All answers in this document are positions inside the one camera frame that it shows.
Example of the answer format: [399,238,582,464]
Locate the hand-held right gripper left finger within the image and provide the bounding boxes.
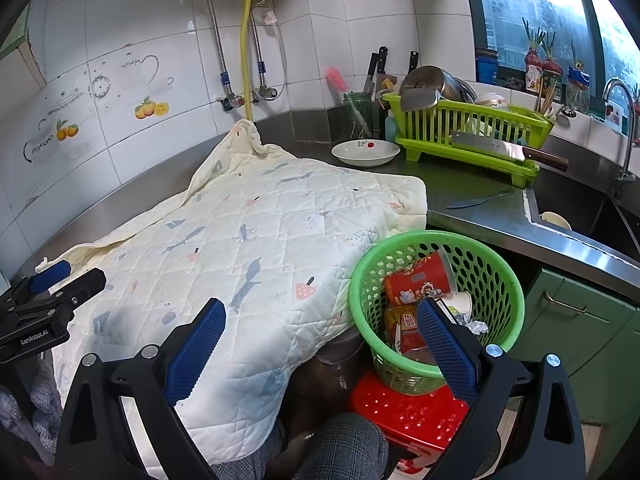
[55,297,227,480]

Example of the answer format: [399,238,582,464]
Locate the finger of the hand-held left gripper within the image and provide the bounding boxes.
[47,267,107,318]
[10,259,72,306]

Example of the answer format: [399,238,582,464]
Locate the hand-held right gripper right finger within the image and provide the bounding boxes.
[416,300,586,480]

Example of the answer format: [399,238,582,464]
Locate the silver wrapper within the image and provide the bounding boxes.
[452,312,490,336]

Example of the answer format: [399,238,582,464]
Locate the orange and red snack bag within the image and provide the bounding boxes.
[387,302,436,356]

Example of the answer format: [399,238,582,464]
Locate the white paper cup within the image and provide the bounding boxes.
[440,290,473,326]

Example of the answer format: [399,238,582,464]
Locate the green plastic basket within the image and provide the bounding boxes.
[348,230,526,396]

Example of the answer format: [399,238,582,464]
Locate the person's left hand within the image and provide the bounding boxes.
[0,360,63,466]

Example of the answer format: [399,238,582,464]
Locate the red plastic stool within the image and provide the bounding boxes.
[347,370,473,476]

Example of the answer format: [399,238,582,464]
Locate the steel container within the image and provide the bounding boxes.
[316,332,366,367]

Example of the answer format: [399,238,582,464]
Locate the quilted printed blanket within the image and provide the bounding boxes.
[30,119,428,466]

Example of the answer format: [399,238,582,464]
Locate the green cabinet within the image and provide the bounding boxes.
[510,267,640,426]

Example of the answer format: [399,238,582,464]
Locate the grey plaid trousers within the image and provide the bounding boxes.
[210,412,391,480]

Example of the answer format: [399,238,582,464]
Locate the steel table knife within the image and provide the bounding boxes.
[446,189,516,209]

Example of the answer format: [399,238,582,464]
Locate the steel sink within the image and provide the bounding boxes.
[530,165,640,261]

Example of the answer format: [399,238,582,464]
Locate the white bowl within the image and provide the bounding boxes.
[331,140,401,168]

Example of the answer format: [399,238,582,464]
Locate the green dish rack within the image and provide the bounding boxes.
[382,91,555,190]

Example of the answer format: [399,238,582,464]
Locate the steel pot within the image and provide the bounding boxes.
[398,65,478,113]

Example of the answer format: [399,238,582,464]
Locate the bundle of chopsticks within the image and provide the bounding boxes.
[537,77,557,117]

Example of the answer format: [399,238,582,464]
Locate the steel faucet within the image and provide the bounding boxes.
[602,77,639,183]

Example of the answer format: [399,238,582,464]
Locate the blue plastic container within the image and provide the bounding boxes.
[475,47,499,84]

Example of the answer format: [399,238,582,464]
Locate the blue lid jar plant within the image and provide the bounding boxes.
[567,42,594,112]

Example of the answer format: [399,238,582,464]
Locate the pink bottle brush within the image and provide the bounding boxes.
[325,66,371,138]

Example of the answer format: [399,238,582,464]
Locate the sprouting onion in jar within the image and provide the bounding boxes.
[522,17,546,93]
[542,30,564,102]

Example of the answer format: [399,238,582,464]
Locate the window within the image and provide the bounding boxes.
[462,0,640,126]

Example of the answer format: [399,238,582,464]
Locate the cleaver with wooden handle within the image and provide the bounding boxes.
[450,130,569,172]

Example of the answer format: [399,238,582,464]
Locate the metal water hose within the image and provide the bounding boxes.
[250,0,279,102]
[190,0,237,112]

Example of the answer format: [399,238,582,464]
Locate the yellow gas hose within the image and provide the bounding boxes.
[241,0,257,121]

